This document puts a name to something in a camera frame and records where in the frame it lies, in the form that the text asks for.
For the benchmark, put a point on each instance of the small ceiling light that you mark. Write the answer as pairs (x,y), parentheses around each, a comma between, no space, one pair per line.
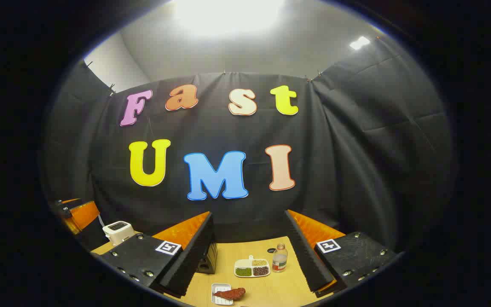
(359,42)

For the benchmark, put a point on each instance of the white toaster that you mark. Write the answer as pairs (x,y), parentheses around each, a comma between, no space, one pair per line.
(117,234)

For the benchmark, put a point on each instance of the reddish brown meat piece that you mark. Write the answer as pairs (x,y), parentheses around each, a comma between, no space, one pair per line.
(232,293)

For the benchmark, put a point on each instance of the black backdrop cloth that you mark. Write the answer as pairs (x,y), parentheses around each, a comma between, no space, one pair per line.
(228,132)

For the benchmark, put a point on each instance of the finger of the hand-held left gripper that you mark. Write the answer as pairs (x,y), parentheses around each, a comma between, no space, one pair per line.
(85,215)

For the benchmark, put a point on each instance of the clear plastic bottle red label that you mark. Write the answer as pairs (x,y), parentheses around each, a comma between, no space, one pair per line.
(279,260)

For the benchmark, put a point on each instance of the large ceiling light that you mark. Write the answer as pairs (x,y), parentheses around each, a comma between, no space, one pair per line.
(228,13)

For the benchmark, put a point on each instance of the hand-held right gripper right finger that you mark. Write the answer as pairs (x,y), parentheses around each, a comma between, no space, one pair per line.
(309,264)

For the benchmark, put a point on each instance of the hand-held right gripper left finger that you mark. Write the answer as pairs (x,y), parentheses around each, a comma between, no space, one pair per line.
(194,260)

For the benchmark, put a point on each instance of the white rectangular tray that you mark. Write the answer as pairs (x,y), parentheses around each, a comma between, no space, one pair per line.
(220,301)

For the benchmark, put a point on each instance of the white divided tray of beans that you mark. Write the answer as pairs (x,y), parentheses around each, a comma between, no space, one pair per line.
(252,267)

